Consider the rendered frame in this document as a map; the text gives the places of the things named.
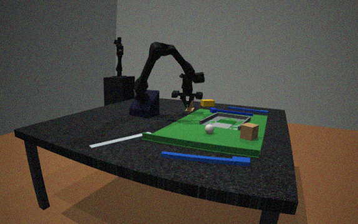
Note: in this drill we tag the white golf ball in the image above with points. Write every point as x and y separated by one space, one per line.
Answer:
209 129

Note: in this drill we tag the tan cube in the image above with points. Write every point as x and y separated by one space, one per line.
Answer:
249 131

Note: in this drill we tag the yellow block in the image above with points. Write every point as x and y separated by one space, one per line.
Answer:
207 102

